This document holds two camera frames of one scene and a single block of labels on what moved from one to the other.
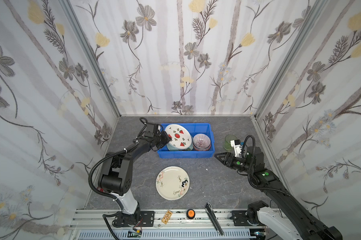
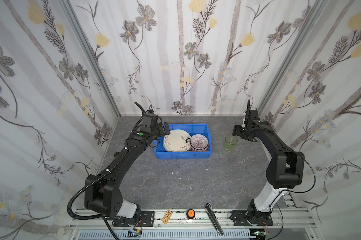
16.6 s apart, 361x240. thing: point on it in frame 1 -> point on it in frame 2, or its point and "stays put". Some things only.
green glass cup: (227, 145) stays put
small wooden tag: (166, 217) stays put
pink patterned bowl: (201, 142) stays put
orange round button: (190, 214) stays put
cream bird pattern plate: (172, 183) -> (178, 140)
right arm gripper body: (230, 161) -> (238, 130)
